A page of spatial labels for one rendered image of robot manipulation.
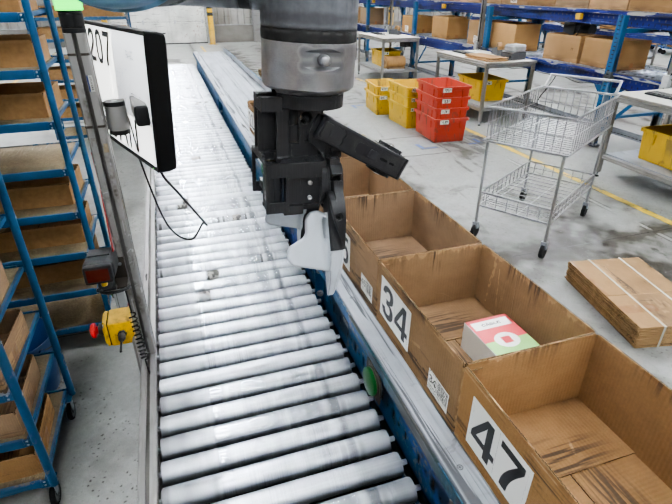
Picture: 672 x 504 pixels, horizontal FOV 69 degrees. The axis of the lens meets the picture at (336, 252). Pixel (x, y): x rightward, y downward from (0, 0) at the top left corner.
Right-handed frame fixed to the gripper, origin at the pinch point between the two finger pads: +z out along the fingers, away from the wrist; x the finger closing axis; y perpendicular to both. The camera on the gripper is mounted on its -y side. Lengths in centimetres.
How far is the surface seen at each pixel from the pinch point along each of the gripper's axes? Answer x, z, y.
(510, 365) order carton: -5.6, 29.7, -39.8
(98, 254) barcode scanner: -63, 27, 31
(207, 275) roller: -105, 60, 4
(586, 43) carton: -434, 5, -474
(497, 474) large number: 7.4, 39.4, -29.7
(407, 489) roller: -7, 58, -23
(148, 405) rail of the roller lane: -49, 62, 25
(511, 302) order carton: -29, 35, -60
